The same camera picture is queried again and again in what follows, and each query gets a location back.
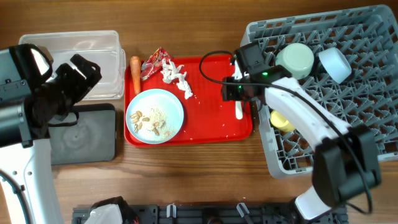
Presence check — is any orange carrot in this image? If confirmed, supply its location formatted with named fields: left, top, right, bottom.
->
left=130, top=56, right=141, bottom=95

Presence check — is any light blue plate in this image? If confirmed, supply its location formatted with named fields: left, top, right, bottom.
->
left=125, top=89, right=185, bottom=144

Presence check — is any red snack wrapper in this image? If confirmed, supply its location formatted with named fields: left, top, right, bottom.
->
left=140, top=47, right=172, bottom=81

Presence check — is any white tissue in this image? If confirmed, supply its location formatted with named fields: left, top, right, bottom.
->
left=160, top=58, right=193, bottom=100

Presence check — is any white plastic spoon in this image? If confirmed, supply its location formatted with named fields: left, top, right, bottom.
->
left=235, top=101, right=243, bottom=120

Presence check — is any yellow plastic cup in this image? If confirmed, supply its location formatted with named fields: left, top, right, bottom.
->
left=270, top=110, right=295, bottom=132

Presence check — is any green saucer bowl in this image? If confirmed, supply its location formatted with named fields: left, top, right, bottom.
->
left=275, top=43, right=315, bottom=80

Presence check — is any light blue bowl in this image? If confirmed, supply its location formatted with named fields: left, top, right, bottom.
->
left=318, top=47, right=351, bottom=84

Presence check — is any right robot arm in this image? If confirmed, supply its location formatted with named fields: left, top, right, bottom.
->
left=221, top=42, right=381, bottom=222

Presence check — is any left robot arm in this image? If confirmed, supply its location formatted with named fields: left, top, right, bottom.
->
left=1, top=44, right=102, bottom=223

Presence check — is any black plastic tray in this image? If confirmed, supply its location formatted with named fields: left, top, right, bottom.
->
left=49, top=103, right=116, bottom=166

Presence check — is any clear plastic bin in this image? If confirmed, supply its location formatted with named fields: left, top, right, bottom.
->
left=19, top=30, right=126, bottom=100

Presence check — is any food scraps and rice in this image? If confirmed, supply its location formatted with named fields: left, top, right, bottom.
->
left=127, top=108, right=172, bottom=138

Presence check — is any red serving tray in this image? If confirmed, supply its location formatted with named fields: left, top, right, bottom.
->
left=124, top=55, right=252, bottom=147

